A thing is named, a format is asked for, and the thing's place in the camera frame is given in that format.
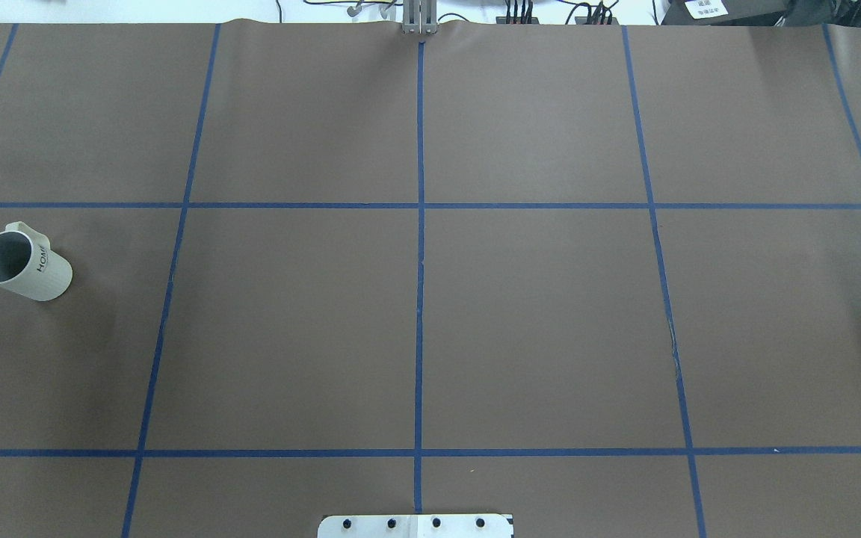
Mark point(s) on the white HOME mug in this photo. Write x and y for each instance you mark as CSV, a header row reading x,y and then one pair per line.
x,y
29,266

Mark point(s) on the brown gridded table mat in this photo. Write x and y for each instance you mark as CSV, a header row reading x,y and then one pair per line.
x,y
604,280

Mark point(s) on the black usb hub left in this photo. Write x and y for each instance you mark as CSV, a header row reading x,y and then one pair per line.
x,y
518,13

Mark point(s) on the black usb hub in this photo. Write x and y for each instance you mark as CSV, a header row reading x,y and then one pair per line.
x,y
600,14
518,13

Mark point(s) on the black usb hub right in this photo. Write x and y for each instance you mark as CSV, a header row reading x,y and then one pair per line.
x,y
600,14

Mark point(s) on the black labelled box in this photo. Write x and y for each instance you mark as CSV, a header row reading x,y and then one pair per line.
x,y
724,13

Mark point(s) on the aluminium frame post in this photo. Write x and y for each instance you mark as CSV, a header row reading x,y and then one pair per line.
x,y
419,17

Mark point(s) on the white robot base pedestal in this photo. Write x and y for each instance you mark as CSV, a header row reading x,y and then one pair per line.
x,y
418,525

